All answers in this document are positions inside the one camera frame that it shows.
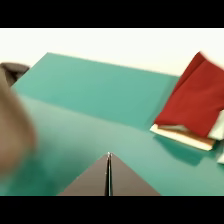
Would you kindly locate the white garment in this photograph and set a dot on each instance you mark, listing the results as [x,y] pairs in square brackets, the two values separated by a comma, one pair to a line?
[218,131]

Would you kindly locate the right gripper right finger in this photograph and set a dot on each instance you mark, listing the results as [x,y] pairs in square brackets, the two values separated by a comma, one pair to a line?
[126,181]

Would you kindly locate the red garment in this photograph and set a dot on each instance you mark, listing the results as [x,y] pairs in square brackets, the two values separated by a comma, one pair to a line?
[198,100]

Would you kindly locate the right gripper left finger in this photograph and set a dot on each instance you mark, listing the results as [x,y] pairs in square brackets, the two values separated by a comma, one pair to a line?
[93,181]

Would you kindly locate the orange garment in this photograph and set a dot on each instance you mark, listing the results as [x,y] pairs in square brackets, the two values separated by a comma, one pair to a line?
[186,136]

